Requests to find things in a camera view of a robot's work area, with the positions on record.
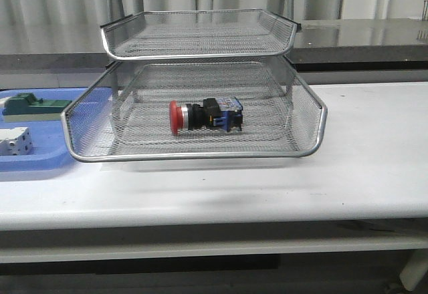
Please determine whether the red emergency stop button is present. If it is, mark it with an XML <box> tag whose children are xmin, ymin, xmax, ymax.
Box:
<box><xmin>169</xmin><ymin>96</ymin><xmax>243</xmax><ymax>136</ymax></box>

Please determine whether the blue plastic tray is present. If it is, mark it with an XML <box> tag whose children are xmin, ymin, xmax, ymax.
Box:
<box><xmin>1</xmin><ymin>88</ymin><xmax>84</xmax><ymax>172</ymax></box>

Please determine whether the grey stone counter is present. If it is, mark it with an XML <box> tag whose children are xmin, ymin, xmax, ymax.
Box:
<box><xmin>1</xmin><ymin>19</ymin><xmax>427</xmax><ymax>71</ymax></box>

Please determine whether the green terminal block module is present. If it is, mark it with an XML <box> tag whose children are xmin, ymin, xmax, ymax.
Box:
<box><xmin>2</xmin><ymin>93</ymin><xmax>72</xmax><ymax>122</ymax></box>

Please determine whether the white circuit breaker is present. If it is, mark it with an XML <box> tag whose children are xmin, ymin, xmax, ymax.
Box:
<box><xmin>1</xmin><ymin>127</ymin><xmax>33</xmax><ymax>156</ymax></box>

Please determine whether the white table leg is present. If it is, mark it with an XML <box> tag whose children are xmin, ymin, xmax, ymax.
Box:
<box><xmin>399</xmin><ymin>249</ymin><xmax>428</xmax><ymax>291</ymax></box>

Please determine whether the grey metal rack frame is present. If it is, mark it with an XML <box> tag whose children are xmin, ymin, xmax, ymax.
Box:
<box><xmin>105</xmin><ymin>0</ymin><xmax>302</xmax><ymax>141</ymax></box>

